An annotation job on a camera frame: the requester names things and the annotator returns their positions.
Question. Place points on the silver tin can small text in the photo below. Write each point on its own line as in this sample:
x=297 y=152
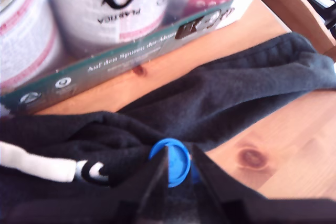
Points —
x=23 y=37

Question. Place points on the blue coffee capsule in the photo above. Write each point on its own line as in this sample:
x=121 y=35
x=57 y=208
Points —
x=178 y=161

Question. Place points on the black and grey hoodie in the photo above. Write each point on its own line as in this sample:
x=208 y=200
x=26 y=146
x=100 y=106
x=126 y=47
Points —
x=236 y=82

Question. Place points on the green and white flat box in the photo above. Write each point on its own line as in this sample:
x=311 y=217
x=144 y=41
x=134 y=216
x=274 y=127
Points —
x=118 y=58

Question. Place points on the silver tin can black logo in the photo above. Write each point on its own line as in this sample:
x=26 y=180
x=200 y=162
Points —
x=105 y=3

